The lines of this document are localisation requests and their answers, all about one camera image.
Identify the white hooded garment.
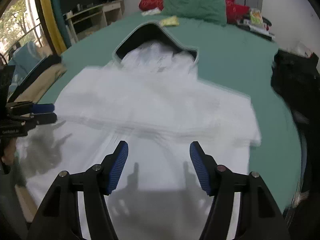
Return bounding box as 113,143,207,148
18,22,261,239

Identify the green pillow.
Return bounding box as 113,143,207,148
162,0,227,26

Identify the yellow curtain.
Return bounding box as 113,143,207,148
40,0,67,55

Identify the blue covered table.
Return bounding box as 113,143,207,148
8,42,46,86

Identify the green bed sheet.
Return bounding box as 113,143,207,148
42,12,301,209

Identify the stack of books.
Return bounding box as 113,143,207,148
236,19,275,41

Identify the person's left hand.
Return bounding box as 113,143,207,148
2,138,17,166

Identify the beige garment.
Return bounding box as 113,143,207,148
15,63,67,102

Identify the black clothes pile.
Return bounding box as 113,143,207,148
270,49,320,120

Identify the black computer monitor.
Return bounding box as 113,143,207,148
60,0,93,14

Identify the white paper near pillow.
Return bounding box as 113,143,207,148
141,7,161,16

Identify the snack bag on books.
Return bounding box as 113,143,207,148
249,8,264,26

